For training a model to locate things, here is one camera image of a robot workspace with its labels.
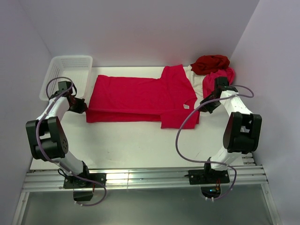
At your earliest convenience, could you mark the bright red t-shirt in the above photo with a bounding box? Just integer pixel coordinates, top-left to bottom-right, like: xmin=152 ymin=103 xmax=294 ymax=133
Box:
xmin=86 ymin=65 xmax=197 ymax=129

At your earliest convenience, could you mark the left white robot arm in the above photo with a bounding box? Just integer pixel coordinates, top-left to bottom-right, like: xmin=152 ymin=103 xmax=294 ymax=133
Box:
xmin=25 ymin=77 xmax=91 ymax=188

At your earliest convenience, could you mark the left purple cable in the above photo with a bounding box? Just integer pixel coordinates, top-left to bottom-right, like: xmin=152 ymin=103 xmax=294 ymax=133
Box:
xmin=35 ymin=76 xmax=107 ymax=207

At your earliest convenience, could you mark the pink t-shirt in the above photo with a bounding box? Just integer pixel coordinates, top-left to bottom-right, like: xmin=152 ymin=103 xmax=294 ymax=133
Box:
xmin=202 ymin=67 xmax=235 ymax=98

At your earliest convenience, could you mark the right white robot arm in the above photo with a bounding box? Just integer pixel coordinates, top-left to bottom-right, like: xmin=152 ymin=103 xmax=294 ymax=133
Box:
xmin=199 ymin=77 xmax=262 ymax=183

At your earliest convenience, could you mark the aluminium mounting rail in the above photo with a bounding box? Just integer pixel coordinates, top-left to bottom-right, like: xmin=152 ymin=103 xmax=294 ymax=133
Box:
xmin=21 ymin=165 xmax=268 ymax=192

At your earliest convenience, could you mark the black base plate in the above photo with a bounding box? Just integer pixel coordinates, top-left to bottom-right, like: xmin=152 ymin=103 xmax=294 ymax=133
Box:
xmin=63 ymin=173 xmax=106 ymax=189
xmin=185 ymin=169 xmax=230 ymax=185

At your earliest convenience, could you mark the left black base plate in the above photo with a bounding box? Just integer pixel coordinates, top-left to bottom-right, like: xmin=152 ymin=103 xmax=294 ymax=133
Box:
xmin=63 ymin=173 xmax=106 ymax=189

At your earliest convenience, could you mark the white t-shirt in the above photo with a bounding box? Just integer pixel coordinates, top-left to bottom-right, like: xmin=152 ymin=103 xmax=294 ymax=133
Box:
xmin=184 ymin=65 xmax=206 ymax=97

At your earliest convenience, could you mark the dark red t-shirt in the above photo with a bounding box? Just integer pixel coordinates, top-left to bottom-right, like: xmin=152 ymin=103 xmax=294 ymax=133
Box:
xmin=190 ymin=55 xmax=230 ymax=75

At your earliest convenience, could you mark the white plastic mesh basket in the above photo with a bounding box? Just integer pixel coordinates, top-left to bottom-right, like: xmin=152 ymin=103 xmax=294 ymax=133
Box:
xmin=39 ymin=55 xmax=93 ymax=101

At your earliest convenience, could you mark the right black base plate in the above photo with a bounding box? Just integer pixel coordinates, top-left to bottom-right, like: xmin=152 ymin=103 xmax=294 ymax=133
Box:
xmin=185 ymin=169 xmax=230 ymax=185

